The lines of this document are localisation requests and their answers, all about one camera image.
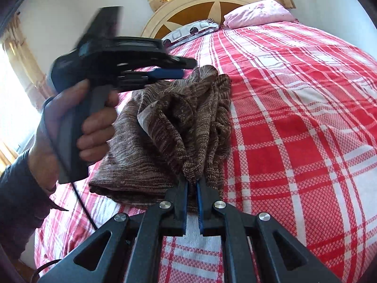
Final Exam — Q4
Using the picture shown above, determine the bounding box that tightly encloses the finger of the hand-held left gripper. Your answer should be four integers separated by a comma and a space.
159, 55, 197, 69
141, 68, 185, 80

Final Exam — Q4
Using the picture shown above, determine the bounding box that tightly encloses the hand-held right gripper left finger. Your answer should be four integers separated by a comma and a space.
37, 178, 189, 283

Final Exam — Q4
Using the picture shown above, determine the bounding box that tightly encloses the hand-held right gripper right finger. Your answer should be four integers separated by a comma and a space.
196, 180, 344, 283

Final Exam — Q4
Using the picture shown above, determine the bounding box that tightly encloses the brown knitted sweater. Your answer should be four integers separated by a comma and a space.
88, 65, 233, 214

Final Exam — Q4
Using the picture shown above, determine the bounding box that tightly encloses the person's left forearm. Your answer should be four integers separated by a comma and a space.
0, 149, 70, 260

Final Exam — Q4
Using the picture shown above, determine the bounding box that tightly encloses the person's left hand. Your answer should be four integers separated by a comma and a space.
28, 79, 120, 195

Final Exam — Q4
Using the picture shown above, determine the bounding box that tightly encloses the white patterned pillow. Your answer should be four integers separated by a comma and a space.
161, 18, 220, 48

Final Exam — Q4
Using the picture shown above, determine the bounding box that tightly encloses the wooden bed headboard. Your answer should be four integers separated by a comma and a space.
141, 0, 266, 40

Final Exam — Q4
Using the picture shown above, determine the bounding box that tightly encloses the pink pillow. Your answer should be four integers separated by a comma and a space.
223, 0, 296, 30

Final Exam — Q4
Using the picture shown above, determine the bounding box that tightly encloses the side window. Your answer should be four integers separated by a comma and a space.
0, 40, 42, 154

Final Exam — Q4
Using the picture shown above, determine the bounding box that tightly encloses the red plaid bed sheet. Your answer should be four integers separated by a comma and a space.
34, 22, 377, 283

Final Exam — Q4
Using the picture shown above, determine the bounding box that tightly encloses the black cable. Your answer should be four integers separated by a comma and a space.
31, 181, 99, 278

